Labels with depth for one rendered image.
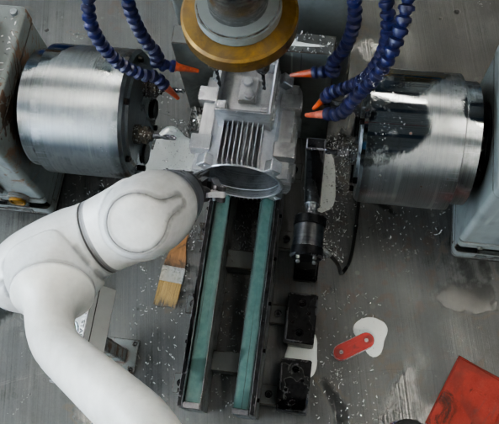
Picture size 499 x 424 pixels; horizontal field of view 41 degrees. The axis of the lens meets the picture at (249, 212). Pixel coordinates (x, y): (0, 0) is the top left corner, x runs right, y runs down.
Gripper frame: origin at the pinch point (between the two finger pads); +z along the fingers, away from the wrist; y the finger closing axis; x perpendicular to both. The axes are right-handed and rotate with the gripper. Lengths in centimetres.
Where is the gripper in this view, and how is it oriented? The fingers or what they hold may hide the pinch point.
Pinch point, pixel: (201, 180)
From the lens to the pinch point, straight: 117.7
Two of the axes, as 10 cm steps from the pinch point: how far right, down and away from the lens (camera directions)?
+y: -9.9, -1.0, 1.0
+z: 1.2, -1.7, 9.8
